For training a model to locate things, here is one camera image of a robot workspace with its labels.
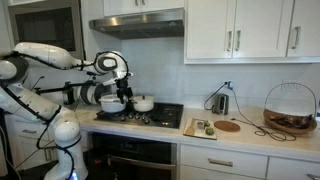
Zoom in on green lime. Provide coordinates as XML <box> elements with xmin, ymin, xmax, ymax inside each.
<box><xmin>205</xmin><ymin>127</ymin><xmax>215</xmax><ymax>135</ymax></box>

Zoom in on white upper cabinets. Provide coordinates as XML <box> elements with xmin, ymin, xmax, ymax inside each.
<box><xmin>103</xmin><ymin>0</ymin><xmax>317</xmax><ymax>64</ymax></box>

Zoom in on wooden cutting board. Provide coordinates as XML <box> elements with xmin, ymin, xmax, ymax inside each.
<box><xmin>183</xmin><ymin>118</ymin><xmax>217</xmax><ymax>140</ymax></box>

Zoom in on built-in microwave oven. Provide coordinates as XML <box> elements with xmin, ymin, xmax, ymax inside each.
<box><xmin>8</xmin><ymin>0</ymin><xmax>84</xmax><ymax>58</ymax></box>

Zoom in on wicker basket with wire handle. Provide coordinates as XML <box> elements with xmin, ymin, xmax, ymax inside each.
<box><xmin>263</xmin><ymin>82</ymin><xmax>317</xmax><ymax>134</ymax></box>

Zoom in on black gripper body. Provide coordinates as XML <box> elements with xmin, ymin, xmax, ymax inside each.
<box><xmin>116</xmin><ymin>78</ymin><xmax>133</xmax><ymax>97</ymax></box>

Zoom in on round wooden trivet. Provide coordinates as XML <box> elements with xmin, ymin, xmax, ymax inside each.
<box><xmin>214</xmin><ymin>121</ymin><xmax>240</xmax><ymax>132</ymax></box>

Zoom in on black power cable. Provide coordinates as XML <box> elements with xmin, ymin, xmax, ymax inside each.
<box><xmin>203</xmin><ymin>82</ymin><xmax>298</xmax><ymax>143</ymax></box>

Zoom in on wooden spatula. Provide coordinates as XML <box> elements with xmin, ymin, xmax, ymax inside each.
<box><xmin>185</xmin><ymin>119</ymin><xmax>195</xmax><ymax>136</ymax></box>

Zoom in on stainless electric kettle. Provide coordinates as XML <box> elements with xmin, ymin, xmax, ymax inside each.
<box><xmin>212</xmin><ymin>94</ymin><xmax>229</xmax><ymax>115</ymax></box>

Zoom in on black built-in oven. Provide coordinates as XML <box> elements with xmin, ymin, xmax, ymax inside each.
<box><xmin>88</xmin><ymin>132</ymin><xmax>177</xmax><ymax>180</ymax></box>

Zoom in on black gas cooktop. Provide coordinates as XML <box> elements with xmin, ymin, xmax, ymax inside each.
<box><xmin>95</xmin><ymin>102</ymin><xmax>183</xmax><ymax>129</ymax></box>

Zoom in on cream white saucepan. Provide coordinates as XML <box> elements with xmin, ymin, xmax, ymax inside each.
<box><xmin>133</xmin><ymin>95</ymin><xmax>154</xmax><ymax>112</ymax></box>

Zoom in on white dutch oven with lid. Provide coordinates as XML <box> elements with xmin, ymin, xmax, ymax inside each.
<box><xmin>99</xmin><ymin>94</ymin><xmax>126</xmax><ymax>113</ymax></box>

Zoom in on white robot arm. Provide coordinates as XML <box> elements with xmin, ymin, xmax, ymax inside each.
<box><xmin>0</xmin><ymin>42</ymin><xmax>132</xmax><ymax>180</ymax></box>

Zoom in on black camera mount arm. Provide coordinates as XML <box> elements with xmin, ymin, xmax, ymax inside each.
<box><xmin>35</xmin><ymin>82</ymin><xmax>84</xmax><ymax>105</ymax></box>

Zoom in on stainless range hood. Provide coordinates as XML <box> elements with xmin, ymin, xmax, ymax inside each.
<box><xmin>89</xmin><ymin>8</ymin><xmax>184</xmax><ymax>40</ymax></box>

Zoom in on small grey cup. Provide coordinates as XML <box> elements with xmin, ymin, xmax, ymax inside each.
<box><xmin>197</xmin><ymin>122</ymin><xmax>204</xmax><ymax>129</ymax></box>

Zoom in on wall power outlet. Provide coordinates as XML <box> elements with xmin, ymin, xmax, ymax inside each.
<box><xmin>225</xmin><ymin>81</ymin><xmax>234</xmax><ymax>90</ymax></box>

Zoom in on white lower drawers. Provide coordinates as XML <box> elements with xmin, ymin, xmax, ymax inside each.
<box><xmin>180</xmin><ymin>145</ymin><xmax>320</xmax><ymax>180</ymax></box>

